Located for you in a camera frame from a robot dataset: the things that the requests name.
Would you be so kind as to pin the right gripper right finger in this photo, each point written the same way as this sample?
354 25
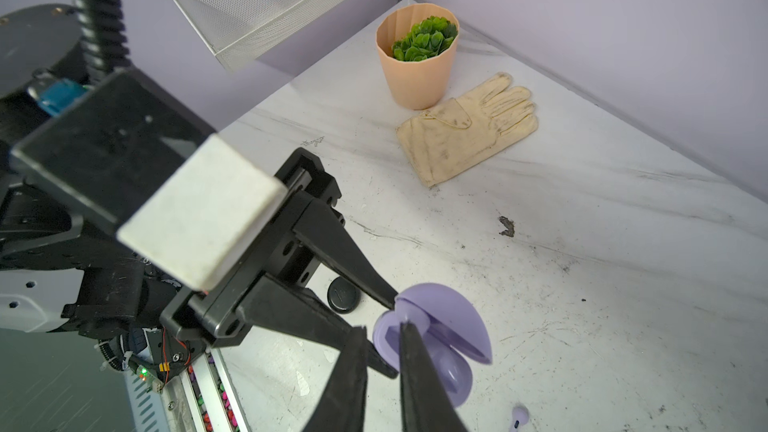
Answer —
425 405

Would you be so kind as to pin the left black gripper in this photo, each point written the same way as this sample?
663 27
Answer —
222 317

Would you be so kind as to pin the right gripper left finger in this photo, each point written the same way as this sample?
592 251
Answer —
343 401

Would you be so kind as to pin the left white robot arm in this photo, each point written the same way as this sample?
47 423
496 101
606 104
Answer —
121 290

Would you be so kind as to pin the purple earbud right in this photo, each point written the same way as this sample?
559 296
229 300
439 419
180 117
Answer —
520 417

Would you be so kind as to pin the beige work glove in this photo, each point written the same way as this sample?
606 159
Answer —
458 134

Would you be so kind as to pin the peach pot with succulent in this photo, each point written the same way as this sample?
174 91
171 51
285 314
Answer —
417 45

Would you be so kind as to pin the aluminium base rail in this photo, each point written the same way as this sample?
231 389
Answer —
176 386

